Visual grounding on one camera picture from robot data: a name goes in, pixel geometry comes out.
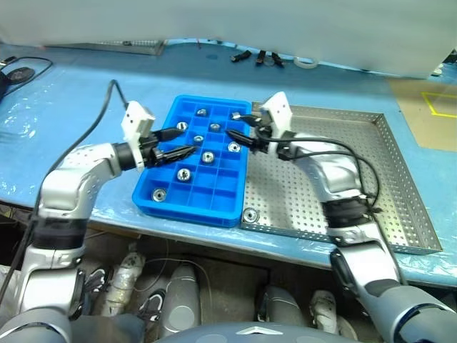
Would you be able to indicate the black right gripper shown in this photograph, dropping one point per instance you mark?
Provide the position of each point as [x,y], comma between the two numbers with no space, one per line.
[264,139]

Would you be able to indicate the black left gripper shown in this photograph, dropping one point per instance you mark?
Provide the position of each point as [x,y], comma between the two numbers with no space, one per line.
[150,150]

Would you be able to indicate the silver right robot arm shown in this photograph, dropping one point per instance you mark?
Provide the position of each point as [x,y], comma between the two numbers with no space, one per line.
[339,171]

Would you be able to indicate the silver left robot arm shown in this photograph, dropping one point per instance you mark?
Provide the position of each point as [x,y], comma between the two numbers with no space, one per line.
[68,178]

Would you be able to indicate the blue compartment tray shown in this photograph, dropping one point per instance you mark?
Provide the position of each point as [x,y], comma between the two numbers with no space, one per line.
[203,193]

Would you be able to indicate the black clip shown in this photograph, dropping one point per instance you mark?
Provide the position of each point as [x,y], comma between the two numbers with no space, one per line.
[277,60]
[261,59]
[241,56]

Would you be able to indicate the metal bearing on metal tray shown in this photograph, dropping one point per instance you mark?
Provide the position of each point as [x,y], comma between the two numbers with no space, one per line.
[251,215]

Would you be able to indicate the flat perforated metal tray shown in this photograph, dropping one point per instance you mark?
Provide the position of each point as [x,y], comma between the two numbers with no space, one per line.
[143,48]

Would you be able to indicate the grey rounded leg shell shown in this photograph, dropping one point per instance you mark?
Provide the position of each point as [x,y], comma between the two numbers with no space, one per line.
[184,296]
[282,303]

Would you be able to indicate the black white sneaker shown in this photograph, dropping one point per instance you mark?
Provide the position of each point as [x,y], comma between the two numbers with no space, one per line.
[151,305]
[96,280]

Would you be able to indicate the brown cardboard sheet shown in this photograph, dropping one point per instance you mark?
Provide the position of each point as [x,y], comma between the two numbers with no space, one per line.
[410,121]

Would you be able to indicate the black round puck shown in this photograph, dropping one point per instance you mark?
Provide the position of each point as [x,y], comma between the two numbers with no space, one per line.
[19,74]

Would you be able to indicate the white shoe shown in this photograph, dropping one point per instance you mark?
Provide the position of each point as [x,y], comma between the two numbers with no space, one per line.
[323,311]

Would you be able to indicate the grey robot torso cover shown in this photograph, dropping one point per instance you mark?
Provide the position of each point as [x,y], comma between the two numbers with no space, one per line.
[250,331]

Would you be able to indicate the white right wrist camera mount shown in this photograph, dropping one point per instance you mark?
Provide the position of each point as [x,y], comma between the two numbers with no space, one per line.
[280,110]

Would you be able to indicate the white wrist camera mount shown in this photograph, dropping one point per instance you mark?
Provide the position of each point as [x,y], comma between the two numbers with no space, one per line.
[280,110]
[135,118]

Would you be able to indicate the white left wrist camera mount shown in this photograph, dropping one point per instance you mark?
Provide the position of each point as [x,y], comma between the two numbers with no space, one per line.
[135,118]

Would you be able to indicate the white wrapped post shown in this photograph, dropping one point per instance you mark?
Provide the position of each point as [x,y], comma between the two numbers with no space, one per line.
[125,275]

